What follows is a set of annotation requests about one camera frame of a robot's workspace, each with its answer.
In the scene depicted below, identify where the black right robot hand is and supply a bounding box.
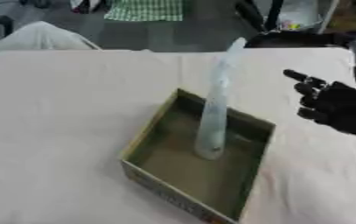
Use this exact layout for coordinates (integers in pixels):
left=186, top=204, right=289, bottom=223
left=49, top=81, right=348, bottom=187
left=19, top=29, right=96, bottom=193
left=282, top=68, right=356, bottom=138

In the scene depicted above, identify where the tall clear plastic bottle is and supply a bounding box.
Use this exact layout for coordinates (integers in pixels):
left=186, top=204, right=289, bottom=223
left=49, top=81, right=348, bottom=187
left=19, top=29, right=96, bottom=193
left=192, top=37, right=248, bottom=161

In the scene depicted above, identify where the open cardboard box green inside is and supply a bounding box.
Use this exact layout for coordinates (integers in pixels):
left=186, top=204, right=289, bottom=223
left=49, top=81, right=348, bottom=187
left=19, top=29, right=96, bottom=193
left=119, top=87, right=277, bottom=224

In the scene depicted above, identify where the clear plastic bag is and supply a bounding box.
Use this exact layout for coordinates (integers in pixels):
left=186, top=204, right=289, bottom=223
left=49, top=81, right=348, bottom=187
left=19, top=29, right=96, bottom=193
left=276, top=0, right=325, bottom=32

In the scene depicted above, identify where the black tripod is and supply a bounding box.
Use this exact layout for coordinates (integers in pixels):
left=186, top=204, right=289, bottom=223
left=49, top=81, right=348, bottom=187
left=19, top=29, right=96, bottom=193
left=234, top=0, right=340, bottom=48

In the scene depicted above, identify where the green white checked cloth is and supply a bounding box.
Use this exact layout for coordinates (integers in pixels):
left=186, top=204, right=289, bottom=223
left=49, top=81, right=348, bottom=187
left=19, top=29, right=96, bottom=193
left=102, top=0, right=185, bottom=22

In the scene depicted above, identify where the white chair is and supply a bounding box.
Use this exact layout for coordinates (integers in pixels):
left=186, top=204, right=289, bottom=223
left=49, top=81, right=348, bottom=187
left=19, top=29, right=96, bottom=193
left=0, top=20, right=103, bottom=60

